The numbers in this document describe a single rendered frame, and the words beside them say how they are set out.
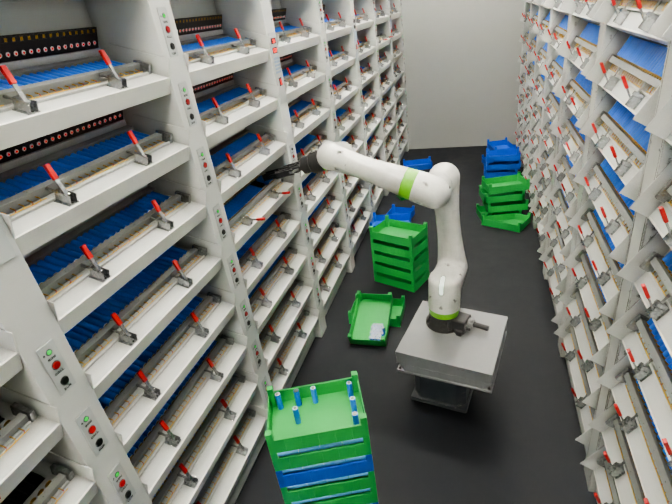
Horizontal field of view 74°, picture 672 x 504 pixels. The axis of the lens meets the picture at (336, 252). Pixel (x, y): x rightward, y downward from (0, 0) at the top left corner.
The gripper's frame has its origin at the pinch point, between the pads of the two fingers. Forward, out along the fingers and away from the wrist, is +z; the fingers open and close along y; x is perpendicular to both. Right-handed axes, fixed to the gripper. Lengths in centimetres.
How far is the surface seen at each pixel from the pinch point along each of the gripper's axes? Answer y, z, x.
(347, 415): 84, -38, 61
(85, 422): 127, -2, 13
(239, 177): 36.3, -7.4, -10.5
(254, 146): 9.5, -3.2, -15.5
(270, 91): -8.4, -10.8, -32.6
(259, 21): -9, -17, -58
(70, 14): 67, -1, -70
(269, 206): 18.4, -3.4, 8.5
